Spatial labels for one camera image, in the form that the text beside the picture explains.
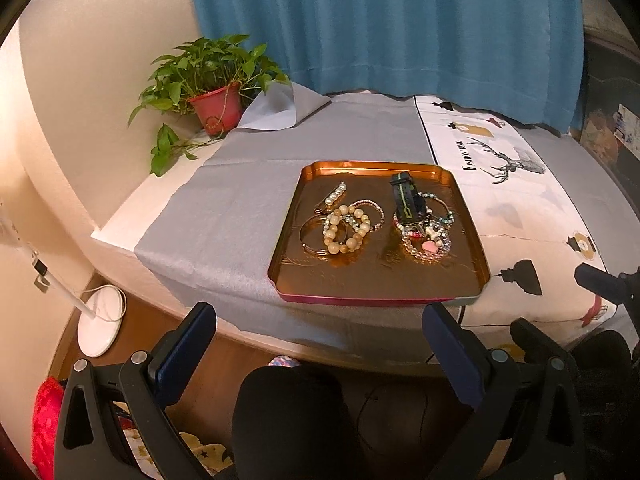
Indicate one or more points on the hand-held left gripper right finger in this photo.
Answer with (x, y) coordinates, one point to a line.
(450, 355)

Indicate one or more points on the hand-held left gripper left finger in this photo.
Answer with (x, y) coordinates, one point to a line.
(185, 350)

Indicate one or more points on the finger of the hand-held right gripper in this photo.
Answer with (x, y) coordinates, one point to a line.
(600, 280)
(532, 340)

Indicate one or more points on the copper metal tray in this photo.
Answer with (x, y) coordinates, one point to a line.
(375, 275)

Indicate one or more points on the black watch band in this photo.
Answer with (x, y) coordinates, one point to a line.
(406, 200)

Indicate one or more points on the thin metal bangle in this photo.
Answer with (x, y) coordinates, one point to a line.
(306, 230)

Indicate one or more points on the pearl hair clip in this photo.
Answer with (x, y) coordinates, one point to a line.
(331, 197)

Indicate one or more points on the white floor fan stand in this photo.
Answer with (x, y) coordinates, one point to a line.
(102, 325)

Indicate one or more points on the pastel fuzzy slipper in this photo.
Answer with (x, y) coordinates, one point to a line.
(282, 361)

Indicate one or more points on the white deer printed cloth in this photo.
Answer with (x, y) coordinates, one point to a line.
(520, 220)

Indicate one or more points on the star printed cloth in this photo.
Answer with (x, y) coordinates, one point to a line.
(200, 455)

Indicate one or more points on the person's leg in black trousers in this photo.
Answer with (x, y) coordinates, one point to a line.
(295, 425)

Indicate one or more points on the grey felt cloth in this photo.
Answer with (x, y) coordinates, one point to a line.
(225, 210)

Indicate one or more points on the red cloth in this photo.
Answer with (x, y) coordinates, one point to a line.
(47, 425)

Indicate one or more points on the dark cabinet with stickers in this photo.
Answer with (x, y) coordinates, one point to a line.
(615, 120)

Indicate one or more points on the green potted plant red pot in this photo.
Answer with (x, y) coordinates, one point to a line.
(215, 105)

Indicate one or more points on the blue curtain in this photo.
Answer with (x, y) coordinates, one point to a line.
(390, 30)

